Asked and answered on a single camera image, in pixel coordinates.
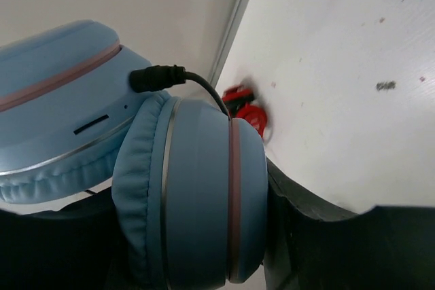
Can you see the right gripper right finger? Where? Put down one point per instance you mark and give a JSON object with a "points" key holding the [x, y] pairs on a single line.
{"points": [[314, 244]]}

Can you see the aluminium frame rail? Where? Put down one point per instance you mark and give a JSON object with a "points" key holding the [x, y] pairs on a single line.
{"points": [[230, 32]]}

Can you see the blue pink cat-ear headphones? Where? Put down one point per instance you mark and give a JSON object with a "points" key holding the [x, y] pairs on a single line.
{"points": [[188, 181]]}

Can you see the red black headphones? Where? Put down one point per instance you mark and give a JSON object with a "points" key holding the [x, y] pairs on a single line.
{"points": [[242, 102]]}

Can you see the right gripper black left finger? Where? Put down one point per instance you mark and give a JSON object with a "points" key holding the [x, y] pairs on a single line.
{"points": [[77, 247]]}

